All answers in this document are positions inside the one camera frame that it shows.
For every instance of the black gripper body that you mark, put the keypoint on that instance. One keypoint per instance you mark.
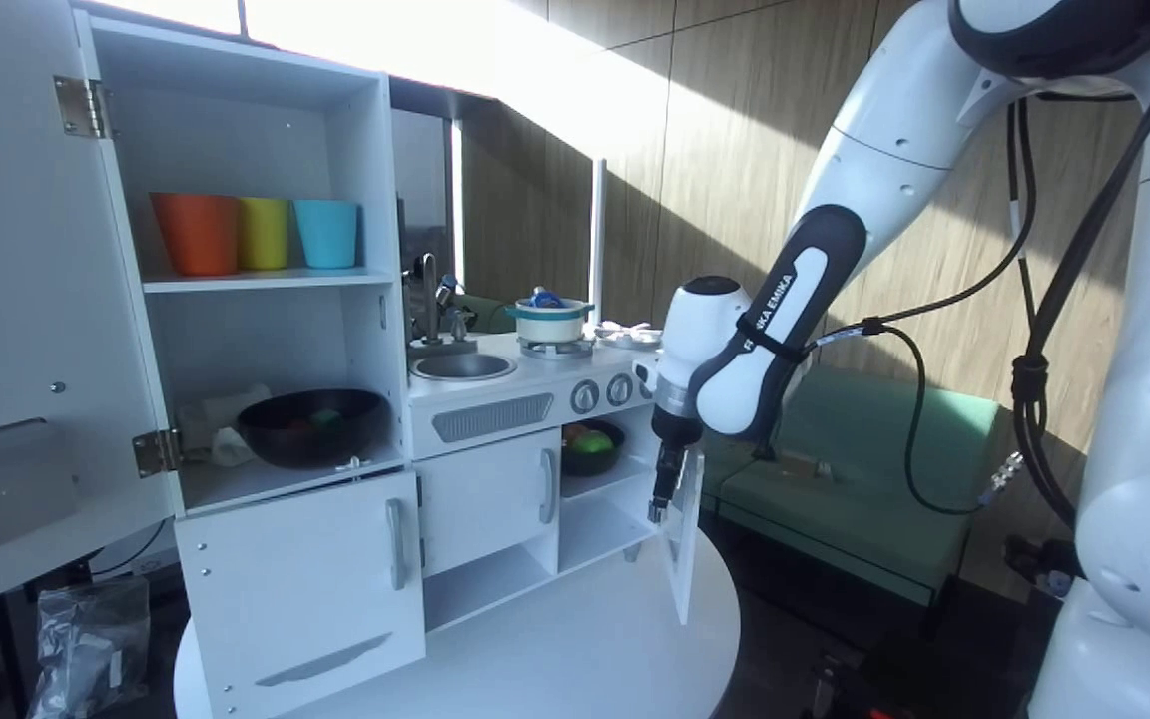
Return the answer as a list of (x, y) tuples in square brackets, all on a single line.
[(677, 439)]

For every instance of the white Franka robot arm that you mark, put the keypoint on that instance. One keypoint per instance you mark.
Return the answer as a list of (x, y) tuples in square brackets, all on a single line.
[(897, 121)]

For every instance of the black bowl with green food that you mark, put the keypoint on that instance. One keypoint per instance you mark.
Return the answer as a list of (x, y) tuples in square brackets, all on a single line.
[(593, 450)]

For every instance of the small white cabinet door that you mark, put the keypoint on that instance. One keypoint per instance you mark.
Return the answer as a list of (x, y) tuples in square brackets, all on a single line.
[(479, 500)]

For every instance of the metal door hinge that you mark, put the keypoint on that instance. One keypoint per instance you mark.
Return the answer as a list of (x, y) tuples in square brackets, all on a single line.
[(157, 454), (82, 106)]

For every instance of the tall white cabinet door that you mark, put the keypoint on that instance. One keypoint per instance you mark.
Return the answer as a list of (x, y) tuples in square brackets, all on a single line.
[(30, 266)]

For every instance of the grey round stove knob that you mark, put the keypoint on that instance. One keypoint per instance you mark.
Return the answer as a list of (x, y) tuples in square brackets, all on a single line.
[(585, 398), (620, 388)]

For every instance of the white pot with blue lid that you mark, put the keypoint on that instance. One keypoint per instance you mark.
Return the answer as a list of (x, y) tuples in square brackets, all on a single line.
[(551, 319)]

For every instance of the green padded bench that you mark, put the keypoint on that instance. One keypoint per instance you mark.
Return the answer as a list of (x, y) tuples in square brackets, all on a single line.
[(854, 494)]

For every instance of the white toy kitchen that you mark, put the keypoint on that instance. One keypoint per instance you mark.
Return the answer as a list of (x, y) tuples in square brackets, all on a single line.
[(496, 411)]

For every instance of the green toy behind sink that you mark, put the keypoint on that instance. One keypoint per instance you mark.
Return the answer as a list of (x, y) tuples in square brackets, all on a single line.
[(490, 316)]

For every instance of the toy kitchen faucet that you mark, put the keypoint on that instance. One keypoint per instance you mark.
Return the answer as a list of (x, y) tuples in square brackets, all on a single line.
[(434, 303)]

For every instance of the black frying pan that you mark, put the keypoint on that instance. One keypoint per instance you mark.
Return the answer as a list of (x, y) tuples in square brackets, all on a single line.
[(318, 426)]

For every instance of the blue plastic cup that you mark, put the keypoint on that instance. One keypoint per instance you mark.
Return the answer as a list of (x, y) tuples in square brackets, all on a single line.
[(327, 233)]

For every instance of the green cup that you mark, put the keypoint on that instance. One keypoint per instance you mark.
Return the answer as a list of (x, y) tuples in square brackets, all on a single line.
[(265, 233)]

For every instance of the orange plastic cup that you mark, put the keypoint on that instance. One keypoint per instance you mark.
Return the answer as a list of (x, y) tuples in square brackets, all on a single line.
[(197, 233)]

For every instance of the clear plastic bag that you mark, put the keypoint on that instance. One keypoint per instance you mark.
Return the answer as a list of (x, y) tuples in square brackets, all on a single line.
[(84, 649)]

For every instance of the white vertical post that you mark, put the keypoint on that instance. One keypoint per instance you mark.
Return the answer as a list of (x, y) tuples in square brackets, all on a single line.
[(595, 239)]

